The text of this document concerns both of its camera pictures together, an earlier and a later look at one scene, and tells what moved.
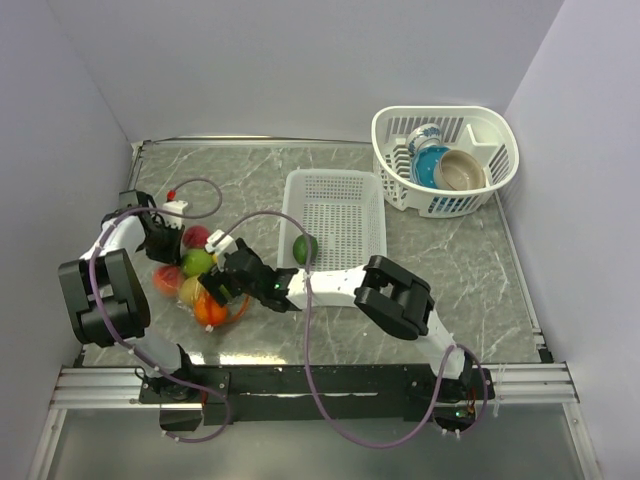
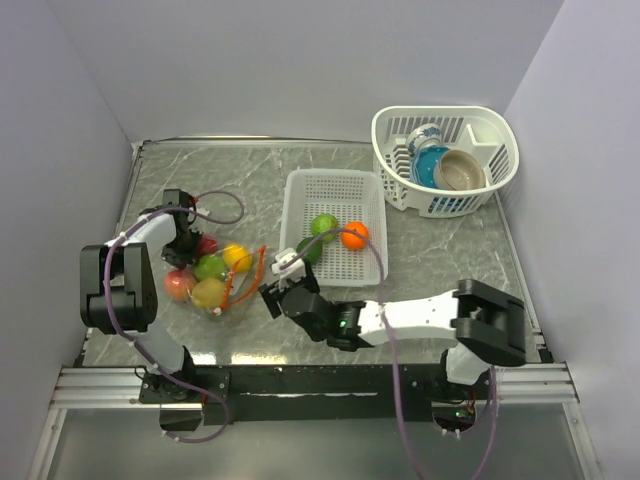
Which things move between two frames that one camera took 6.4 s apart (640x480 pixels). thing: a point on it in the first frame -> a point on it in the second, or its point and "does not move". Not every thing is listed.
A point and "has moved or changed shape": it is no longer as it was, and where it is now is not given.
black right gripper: x=212 y=283 -> x=271 y=298
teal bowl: x=423 y=162 does not move
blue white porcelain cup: x=423 y=135 does not move
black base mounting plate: x=448 y=395 does not move
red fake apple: x=196 y=237 has moved or changed shape
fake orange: x=208 y=312 -> x=351 y=240
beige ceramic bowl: x=455 y=170 does not move
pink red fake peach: x=167 y=280 has moved or changed shape
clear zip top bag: x=182 y=282 has moved or changed shape
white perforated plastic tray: x=343 y=209 does not move
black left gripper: x=172 y=255 -> x=186 y=258
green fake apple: x=196 y=261 has moved or changed shape
